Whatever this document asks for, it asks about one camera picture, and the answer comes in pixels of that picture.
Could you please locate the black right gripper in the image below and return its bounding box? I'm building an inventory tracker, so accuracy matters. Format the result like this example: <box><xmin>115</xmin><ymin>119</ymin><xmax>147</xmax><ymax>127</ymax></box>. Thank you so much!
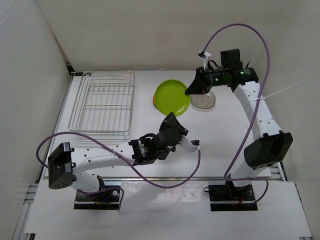
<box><xmin>185</xmin><ymin>66</ymin><xmax>228</xmax><ymax>95</ymax></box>

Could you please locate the clear ribbed glass plate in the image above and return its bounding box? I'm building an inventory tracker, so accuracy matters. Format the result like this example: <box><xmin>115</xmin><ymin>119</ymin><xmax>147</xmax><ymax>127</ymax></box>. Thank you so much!
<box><xmin>190</xmin><ymin>91</ymin><xmax>216</xmax><ymax>108</ymax></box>

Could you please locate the clear bumpy glass plate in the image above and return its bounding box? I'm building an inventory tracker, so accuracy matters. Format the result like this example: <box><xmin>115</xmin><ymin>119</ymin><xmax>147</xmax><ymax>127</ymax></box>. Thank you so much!
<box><xmin>192</xmin><ymin>105</ymin><xmax>215</xmax><ymax>112</ymax></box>

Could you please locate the green plate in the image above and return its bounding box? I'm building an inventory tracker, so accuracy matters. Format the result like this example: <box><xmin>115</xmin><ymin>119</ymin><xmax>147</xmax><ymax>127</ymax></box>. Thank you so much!
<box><xmin>154</xmin><ymin>79</ymin><xmax>191</xmax><ymax>117</ymax></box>

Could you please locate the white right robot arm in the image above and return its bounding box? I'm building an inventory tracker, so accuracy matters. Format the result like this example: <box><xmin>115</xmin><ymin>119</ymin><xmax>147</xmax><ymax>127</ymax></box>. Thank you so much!
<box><xmin>185</xmin><ymin>49</ymin><xmax>293</xmax><ymax>200</ymax></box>

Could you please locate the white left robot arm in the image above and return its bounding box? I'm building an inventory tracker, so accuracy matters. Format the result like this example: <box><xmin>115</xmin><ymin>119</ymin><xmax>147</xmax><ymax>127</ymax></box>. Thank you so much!
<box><xmin>48</xmin><ymin>112</ymin><xmax>188</xmax><ymax>200</ymax></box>

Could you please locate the white zip tie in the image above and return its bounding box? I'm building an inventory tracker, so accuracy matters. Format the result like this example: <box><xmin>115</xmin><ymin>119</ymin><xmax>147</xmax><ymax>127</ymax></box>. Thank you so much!
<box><xmin>252</xmin><ymin>80</ymin><xmax>305</xmax><ymax>101</ymax></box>

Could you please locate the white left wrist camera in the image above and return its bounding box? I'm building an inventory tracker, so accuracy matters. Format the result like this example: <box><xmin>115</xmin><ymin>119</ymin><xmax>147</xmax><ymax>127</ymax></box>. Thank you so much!
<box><xmin>178</xmin><ymin>135</ymin><xmax>200</xmax><ymax>153</ymax></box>

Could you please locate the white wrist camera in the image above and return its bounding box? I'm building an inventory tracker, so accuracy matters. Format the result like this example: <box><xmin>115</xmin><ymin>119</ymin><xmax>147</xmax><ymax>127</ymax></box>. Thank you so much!
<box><xmin>198</xmin><ymin>51</ymin><xmax>212</xmax><ymax>71</ymax></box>
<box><xmin>178</xmin><ymin>135</ymin><xmax>200</xmax><ymax>153</ymax></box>

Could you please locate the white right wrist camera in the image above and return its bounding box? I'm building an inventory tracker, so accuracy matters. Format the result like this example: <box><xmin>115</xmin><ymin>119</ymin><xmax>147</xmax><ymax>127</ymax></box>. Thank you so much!
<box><xmin>198</xmin><ymin>51</ymin><xmax>212</xmax><ymax>71</ymax></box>

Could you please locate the metal wire dish rack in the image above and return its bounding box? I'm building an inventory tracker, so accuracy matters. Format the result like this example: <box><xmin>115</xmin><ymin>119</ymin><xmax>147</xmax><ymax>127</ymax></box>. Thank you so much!
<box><xmin>68</xmin><ymin>70</ymin><xmax>135</xmax><ymax>141</ymax></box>

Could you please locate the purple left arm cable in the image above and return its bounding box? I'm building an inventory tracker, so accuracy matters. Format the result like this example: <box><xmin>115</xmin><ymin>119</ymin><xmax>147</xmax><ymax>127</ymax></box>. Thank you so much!
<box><xmin>36</xmin><ymin>131</ymin><xmax>202</xmax><ymax>189</ymax></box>

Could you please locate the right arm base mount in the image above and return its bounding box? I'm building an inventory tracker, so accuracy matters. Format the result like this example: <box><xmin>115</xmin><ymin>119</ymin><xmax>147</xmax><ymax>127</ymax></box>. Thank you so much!
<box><xmin>203</xmin><ymin>181</ymin><xmax>258</xmax><ymax>212</ymax></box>

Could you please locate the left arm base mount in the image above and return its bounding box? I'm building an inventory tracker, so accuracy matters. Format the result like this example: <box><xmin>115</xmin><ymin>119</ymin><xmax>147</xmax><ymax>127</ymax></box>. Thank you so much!
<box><xmin>73</xmin><ymin>185</ymin><xmax>124</xmax><ymax>211</ymax></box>

